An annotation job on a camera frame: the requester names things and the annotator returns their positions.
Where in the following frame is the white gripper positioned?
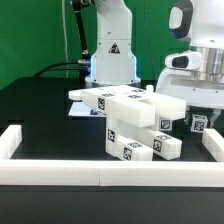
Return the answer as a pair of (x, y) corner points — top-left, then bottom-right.
(156, 50), (224, 128)

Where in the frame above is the white tagged cube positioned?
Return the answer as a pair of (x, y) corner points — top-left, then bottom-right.
(191, 114), (208, 133)
(159, 117), (173, 131)

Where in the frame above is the white chair back frame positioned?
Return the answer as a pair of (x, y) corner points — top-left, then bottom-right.
(68, 85), (186, 128)

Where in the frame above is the white chair seat part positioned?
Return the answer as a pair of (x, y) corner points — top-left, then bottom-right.
(106, 116), (159, 157)

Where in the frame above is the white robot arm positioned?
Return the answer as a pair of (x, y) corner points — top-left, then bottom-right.
(86, 0), (224, 121)

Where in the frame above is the white marker base sheet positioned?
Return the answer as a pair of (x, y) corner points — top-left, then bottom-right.
(68, 102), (104, 117)

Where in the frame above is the black cable post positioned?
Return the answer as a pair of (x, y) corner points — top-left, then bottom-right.
(70, 0), (91, 87)

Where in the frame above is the black thick cable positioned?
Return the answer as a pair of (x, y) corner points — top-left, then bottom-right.
(32, 60), (91, 78)

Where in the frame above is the thin white cable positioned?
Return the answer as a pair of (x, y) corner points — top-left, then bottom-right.
(61, 0), (70, 78)

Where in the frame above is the white U-shaped fence wall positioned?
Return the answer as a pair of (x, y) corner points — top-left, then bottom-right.
(0, 125), (224, 187)

